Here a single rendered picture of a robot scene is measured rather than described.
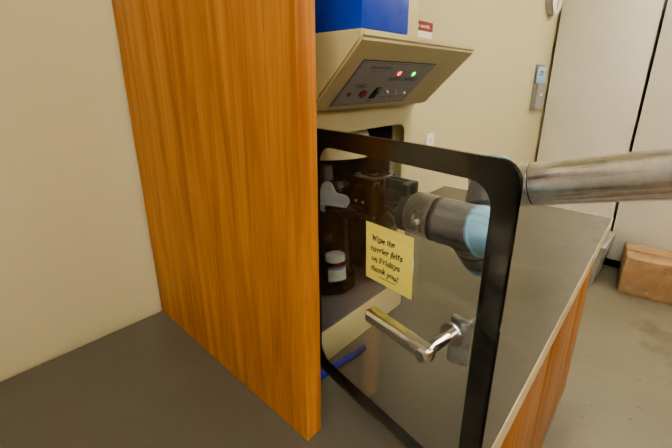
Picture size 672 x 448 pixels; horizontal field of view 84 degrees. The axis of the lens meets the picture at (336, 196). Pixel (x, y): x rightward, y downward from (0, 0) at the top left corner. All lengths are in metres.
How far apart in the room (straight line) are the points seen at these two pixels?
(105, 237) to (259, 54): 0.58
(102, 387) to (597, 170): 0.89
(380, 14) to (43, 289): 0.78
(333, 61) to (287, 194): 0.17
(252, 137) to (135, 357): 0.54
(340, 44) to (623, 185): 0.45
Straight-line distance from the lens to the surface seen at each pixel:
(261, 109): 0.47
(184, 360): 0.83
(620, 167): 0.68
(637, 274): 3.35
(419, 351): 0.39
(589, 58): 3.52
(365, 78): 0.54
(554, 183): 0.69
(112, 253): 0.93
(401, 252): 0.43
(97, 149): 0.87
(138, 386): 0.81
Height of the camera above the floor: 1.45
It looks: 17 degrees down
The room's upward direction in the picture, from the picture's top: straight up
